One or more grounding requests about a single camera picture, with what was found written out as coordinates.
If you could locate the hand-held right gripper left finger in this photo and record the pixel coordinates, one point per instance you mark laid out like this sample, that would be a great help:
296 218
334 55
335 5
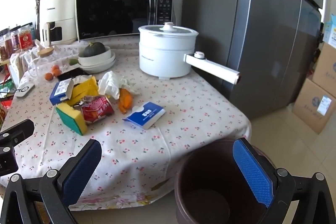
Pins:
81 174

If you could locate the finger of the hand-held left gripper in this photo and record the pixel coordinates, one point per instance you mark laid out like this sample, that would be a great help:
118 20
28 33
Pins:
18 130

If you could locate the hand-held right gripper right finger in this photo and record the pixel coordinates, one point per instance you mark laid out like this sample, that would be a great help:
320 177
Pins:
252 174

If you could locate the brown plastic bin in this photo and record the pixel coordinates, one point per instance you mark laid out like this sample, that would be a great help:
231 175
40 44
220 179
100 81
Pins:
210 187

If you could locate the blue and white milk carton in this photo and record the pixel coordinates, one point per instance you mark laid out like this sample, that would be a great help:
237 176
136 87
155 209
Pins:
60 91

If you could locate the red snack packet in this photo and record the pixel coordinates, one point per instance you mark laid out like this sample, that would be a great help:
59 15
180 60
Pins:
97 109

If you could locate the yellow snack packet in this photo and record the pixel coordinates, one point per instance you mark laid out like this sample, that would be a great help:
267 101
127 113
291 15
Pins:
84 88

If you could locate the blue and white packet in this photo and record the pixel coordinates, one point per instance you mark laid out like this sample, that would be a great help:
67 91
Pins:
145 115

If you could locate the white remote control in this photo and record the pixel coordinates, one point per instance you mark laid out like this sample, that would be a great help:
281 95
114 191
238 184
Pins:
23 89

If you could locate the yellow and green sponge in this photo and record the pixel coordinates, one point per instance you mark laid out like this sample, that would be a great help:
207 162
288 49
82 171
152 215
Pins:
72 117

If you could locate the small orange fruit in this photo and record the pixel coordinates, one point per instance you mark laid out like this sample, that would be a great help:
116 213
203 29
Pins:
56 72
48 76

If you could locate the glass jar with cork lid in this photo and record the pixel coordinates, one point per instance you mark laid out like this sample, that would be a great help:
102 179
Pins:
43 61

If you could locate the black flat device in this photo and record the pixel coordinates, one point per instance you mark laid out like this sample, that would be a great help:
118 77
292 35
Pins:
72 74

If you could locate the orange plastic wrapper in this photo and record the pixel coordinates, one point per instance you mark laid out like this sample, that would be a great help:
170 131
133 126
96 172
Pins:
125 100

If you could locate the small green fruit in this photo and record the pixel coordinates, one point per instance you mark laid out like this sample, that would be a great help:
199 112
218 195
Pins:
73 61

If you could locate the row of spice jars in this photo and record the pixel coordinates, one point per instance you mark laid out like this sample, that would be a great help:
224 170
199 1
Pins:
18 40

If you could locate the large cardboard box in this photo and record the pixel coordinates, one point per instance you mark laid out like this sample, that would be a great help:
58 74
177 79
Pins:
312 106

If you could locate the crumpled white tissue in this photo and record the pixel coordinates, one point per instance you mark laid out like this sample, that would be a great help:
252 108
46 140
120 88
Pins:
130 85
109 83

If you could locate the stack of white bowls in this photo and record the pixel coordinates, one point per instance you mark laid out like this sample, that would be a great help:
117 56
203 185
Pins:
97 62

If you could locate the green squash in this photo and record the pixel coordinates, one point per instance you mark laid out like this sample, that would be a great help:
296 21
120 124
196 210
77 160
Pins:
93 50

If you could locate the cherry print tablecloth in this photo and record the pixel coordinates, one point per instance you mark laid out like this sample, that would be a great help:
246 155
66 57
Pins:
170 98

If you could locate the cream air fryer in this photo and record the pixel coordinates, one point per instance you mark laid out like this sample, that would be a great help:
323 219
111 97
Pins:
57 14

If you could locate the small cardboard box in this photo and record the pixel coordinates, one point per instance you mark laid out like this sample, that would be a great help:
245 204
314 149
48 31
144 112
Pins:
326 64

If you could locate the grey refrigerator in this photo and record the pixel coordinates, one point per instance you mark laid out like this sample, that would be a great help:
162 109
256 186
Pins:
236 29

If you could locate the white electric cooking pot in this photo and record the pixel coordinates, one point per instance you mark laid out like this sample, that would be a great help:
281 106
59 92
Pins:
165 53

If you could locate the black microwave oven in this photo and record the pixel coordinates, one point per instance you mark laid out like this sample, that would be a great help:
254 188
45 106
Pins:
115 11

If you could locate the blue and white box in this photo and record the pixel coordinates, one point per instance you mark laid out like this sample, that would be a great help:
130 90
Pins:
330 29

